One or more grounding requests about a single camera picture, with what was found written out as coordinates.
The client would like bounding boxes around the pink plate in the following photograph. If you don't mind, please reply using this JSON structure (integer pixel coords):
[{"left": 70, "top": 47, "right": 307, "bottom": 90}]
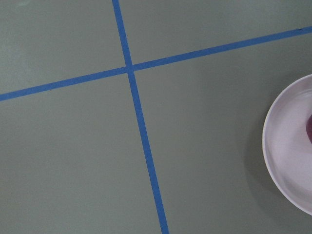
[{"left": 262, "top": 75, "right": 312, "bottom": 215}]

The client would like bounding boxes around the red apple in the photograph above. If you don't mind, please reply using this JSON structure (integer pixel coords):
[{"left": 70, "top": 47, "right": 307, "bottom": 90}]
[{"left": 306, "top": 115, "right": 312, "bottom": 143}]

